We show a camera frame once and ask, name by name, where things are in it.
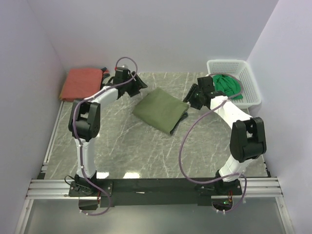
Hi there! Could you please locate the white plastic basket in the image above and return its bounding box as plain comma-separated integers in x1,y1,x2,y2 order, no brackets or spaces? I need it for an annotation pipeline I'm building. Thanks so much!
207,59,261,109

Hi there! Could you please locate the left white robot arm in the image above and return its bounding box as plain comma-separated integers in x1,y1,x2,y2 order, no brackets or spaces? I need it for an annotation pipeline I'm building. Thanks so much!
68,67,147,196

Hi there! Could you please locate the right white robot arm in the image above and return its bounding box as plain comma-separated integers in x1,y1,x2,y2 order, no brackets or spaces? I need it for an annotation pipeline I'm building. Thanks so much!
183,74,267,195

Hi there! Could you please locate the folded red tank top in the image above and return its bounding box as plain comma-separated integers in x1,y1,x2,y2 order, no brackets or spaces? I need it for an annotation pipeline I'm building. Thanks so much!
59,67,110,102

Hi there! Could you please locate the aluminium frame rail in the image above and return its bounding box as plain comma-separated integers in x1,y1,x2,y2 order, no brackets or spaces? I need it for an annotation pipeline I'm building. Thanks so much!
26,177,283,200

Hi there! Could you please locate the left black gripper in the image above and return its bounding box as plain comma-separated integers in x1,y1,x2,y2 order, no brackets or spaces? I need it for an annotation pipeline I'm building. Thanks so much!
124,71,147,97

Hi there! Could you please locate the bright green tank top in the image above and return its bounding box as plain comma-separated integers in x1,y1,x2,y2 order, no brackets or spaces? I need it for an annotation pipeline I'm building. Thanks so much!
213,75,243,100

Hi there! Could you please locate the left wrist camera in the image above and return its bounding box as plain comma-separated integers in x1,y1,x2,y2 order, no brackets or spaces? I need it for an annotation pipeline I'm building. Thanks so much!
115,64,129,71

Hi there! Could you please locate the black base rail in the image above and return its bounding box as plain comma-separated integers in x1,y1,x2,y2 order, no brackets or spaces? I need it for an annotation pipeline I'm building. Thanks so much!
69,178,242,211

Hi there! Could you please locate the olive green graphic tank top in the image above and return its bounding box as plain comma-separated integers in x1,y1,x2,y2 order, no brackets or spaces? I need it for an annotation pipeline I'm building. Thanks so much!
133,88,189,135

